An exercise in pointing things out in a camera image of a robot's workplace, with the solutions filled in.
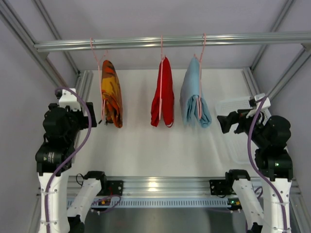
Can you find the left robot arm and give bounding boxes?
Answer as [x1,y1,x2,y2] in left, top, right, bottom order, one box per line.
[35,102,107,233]

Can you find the purple cable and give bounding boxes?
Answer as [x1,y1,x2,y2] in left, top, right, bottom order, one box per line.
[247,97,292,233]
[42,87,92,233]

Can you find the orange patterned garment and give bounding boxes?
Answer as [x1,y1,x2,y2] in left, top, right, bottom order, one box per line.
[101,60,123,128]

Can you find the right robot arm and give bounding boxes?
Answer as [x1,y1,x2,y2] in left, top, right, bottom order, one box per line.
[217,110,294,233]

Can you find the slotted cable duct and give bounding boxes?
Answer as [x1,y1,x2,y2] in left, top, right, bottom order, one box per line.
[65,198,233,209]

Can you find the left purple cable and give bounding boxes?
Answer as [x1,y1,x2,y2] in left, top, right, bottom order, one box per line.
[42,87,92,233]

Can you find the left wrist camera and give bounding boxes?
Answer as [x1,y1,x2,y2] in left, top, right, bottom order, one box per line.
[56,89,81,112]

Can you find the light blue garment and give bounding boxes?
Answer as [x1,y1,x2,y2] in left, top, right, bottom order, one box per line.
[180,57,212,128]

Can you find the pink hanger with orange garment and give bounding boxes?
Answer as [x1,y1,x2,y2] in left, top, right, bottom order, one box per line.
[90,37,108,121]

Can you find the pink hanger of blue garment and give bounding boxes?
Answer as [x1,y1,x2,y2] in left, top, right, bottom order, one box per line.
[194,33,207,120]

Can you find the left aluminium frame post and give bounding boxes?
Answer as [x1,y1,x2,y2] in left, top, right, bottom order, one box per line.
[0,0,83,98]

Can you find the aluminium frame post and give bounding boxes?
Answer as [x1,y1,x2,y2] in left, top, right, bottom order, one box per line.
[251,0,311,100]
[0,0,83,98]

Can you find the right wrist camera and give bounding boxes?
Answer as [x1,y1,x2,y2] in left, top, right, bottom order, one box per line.
[249,93,271,115]

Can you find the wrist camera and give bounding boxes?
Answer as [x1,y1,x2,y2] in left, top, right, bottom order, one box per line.
[56,89,81,112]
[249,93,271,115]

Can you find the aluminium hanging rail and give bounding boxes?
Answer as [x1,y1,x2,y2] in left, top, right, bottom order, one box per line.
[34,31,311,52]

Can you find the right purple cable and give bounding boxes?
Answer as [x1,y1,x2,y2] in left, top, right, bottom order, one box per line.
[247,97,292,233]

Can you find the red trousers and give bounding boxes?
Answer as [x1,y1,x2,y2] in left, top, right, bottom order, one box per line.
[151,57,174,128]

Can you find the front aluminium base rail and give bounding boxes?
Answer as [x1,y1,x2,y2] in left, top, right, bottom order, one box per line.
[36,176,302,197]

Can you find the pink hanger of red trousers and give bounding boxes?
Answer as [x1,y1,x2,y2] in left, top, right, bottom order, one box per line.
[158,35,166,121]

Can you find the white plastic basket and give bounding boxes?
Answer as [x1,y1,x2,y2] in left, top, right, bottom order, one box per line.
[215,98,290,165]

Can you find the right aluminium frame post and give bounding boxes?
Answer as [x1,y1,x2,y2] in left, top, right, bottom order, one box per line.
[251,0,311,100]

